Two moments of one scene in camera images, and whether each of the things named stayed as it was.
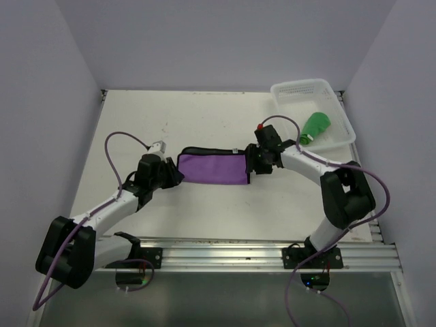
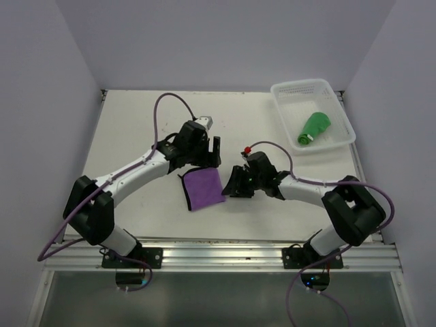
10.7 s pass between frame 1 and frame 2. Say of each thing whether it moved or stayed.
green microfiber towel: stayed
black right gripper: moved
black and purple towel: moved
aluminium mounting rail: stayed
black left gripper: moved
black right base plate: stayed
